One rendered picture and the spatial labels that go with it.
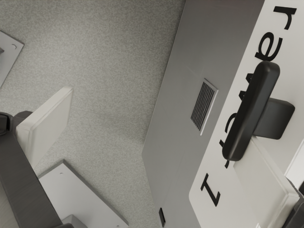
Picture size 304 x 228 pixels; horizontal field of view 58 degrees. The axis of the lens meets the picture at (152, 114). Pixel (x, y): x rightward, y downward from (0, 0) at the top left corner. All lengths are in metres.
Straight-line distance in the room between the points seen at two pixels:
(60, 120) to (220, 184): 0.16
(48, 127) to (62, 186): 1.17
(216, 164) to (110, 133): 0.95
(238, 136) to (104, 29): 0.92
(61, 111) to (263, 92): 0.13
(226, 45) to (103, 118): 0.68
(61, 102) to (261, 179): 0.13
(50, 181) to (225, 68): 0.94
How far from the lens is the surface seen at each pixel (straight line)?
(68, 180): 1.31
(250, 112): 0.19
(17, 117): 0.17
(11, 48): 1.10
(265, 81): 0.19
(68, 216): 1.43
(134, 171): 1.33
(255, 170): 0.19
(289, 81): 0.22
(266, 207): 0.17
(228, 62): 0.63
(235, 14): 0.67
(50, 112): 0.16
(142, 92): 1.15
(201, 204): 0.31
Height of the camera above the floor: 1.06
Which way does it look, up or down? 63 degrees down
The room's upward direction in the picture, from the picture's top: 157 degrees clockwise
